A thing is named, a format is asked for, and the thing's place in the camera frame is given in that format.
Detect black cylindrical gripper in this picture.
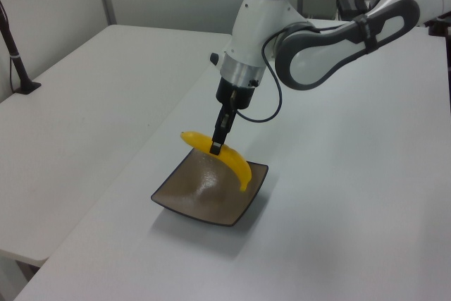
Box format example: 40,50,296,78
209,77,256,156

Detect yellow banana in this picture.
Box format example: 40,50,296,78
179,130,253,192

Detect square brown ceramic plate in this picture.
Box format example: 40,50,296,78
151,148,269,228

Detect black box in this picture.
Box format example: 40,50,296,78
335,0,368,20

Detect black pole with clamp base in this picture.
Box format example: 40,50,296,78
0,0,42,96

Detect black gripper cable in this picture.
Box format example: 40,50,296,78
235,21,348,123

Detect black table clamp mount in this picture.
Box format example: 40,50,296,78
427,14,451,38

